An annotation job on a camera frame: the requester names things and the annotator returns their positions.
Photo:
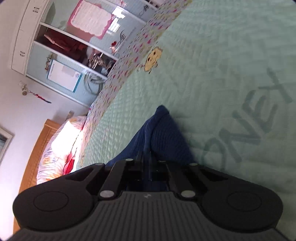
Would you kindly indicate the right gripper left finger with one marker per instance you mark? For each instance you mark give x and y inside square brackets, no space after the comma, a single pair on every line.
[118,178]

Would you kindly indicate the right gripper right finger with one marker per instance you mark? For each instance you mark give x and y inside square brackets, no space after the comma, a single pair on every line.
[173,178]

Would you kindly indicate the blue knit sweater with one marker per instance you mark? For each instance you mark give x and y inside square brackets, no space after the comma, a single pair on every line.
[159,139]

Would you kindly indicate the floral pillow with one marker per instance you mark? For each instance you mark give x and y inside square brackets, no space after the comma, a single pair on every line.
[59,154]

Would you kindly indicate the wooden headboard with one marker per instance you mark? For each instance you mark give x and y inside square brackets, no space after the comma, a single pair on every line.
[30,175]

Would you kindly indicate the mint quilted bee bedspread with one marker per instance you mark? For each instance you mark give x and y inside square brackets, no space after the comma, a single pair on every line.
[225,70]

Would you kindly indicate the framed wedding photo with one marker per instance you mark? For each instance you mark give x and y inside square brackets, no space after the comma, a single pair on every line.
[6,138]

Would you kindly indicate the sliding door wardrobe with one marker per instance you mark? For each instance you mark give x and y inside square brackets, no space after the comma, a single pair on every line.
[72,46]

